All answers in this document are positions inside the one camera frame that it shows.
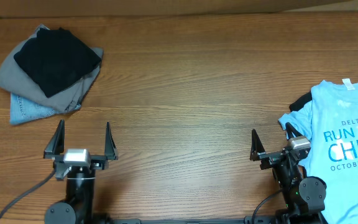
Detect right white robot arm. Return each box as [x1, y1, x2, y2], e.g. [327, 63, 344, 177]
[250, 123, 327, 224]

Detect black polo shirt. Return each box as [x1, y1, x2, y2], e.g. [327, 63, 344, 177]
[14, 28, 101, 98]

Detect black garment under t-shirt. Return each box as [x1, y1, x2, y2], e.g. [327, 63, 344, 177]
[289, 91, 312, 112]

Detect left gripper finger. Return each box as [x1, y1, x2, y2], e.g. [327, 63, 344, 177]
[44, 119, 65, 156]
[104, 122, 118, 160]

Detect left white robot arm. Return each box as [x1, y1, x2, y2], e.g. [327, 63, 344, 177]
[44, 120, 118, 224]

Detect light blue printed t-shirt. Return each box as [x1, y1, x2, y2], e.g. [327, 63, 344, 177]
[278, 79, 358, 223]

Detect folded grey trousers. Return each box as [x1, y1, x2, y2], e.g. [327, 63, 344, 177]
[0, 25, 103, 113]

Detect folded blue jeans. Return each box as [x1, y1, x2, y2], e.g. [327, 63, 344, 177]
[9, 93, 58, 125]

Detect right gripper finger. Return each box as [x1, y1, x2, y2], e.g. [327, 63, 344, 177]
[250, 129, 265, 161]
[285, 122, 304, 139]

